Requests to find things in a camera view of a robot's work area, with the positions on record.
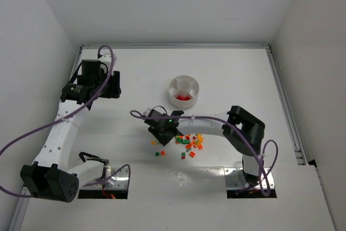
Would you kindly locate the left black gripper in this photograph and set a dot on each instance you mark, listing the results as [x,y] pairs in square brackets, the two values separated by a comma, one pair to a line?
[114,85]

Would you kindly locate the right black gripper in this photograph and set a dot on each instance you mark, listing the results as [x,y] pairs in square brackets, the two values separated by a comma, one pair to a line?
[164,136]

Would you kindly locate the red half-round lego piece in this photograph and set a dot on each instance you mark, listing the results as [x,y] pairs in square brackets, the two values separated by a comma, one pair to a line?
[183,98]

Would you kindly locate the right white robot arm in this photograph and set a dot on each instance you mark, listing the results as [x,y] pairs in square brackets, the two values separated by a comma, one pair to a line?
[242,129]

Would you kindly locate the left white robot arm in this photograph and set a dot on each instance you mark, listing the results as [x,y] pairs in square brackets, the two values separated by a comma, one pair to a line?
[49,176]

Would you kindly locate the orange lego bottom right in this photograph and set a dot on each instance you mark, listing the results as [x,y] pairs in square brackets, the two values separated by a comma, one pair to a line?
[192,154]

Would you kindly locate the white divided round container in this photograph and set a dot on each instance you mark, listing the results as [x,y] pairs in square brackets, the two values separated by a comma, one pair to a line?
[183,85]

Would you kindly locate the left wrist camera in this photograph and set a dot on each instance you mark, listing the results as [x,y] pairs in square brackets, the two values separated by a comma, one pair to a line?
[106,61]

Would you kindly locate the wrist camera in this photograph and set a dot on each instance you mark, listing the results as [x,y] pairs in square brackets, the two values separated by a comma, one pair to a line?
[148,113]
[106,61]

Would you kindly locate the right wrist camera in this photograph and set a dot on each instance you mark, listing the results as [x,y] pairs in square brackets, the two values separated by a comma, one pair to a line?
[148,113]

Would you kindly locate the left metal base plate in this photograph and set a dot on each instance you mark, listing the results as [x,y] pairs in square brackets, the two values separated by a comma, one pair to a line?
[118,181]

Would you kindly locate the metal base plate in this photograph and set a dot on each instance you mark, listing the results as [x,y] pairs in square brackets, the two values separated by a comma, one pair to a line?
[118,181]
[234,180]

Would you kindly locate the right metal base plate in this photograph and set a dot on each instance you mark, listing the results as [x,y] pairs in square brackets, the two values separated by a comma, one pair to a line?
[234,180]

